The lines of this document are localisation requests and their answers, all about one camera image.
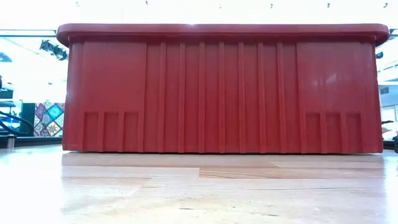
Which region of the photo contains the red plastic bin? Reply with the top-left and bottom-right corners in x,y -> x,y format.
55,22 -> 391,155

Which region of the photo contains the colourful patterned panel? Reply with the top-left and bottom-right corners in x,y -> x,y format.
33,102 -> 65,138

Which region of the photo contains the black ceiling track light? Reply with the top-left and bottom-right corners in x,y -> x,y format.
39,39 -> 68,62

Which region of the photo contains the black cabinet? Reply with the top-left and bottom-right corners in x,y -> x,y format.
19,102 -> 37,137

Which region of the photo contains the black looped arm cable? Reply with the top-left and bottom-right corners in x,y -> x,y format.
0,110 -> 35,137

